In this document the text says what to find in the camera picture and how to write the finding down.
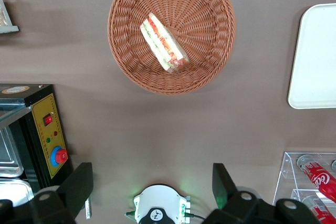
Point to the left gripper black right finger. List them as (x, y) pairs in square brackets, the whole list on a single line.
[(223, 187)]

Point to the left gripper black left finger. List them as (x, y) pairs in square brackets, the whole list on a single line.
[(71, 190)]

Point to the plastic-wrapped triangle sandwich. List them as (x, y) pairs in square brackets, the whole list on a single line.
[(162, 43)]

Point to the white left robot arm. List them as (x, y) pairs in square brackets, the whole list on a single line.
[(160, 197)]

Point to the silver metal baking tray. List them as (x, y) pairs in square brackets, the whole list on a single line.
[(6, 155), (13, 191)]

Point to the white plastic serving tray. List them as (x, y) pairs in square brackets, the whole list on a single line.
[(315, 58)]

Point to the brown round wicker basket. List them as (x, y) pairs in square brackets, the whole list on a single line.
[(199, 11)]

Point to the clear acrylic can rack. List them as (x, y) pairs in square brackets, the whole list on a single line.
[(288, 166)]

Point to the black warmer with yellow panel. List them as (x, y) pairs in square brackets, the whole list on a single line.
[(44, 119)]

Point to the grey framed display case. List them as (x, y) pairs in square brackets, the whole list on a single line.
[(8, 29)]

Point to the small silver metal bracket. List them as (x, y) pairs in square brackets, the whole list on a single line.
[(88, 208)]

